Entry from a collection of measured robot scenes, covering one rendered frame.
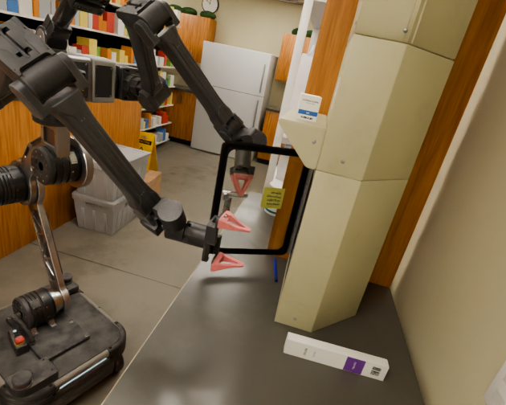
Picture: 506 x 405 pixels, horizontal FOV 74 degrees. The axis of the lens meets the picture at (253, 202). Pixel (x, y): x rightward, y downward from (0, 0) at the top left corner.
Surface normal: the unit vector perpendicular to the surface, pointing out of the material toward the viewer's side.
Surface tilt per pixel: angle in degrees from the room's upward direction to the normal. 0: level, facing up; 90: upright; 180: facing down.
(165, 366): 0
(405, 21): 90
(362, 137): 90
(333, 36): 90
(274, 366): 0
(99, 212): 95
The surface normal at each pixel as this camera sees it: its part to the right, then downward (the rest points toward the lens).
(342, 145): -0.20, 0.34
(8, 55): 0.40, -0.22
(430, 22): 0.53, 0.42
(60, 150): 0.81, 0.37
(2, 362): 0.19, -0.91
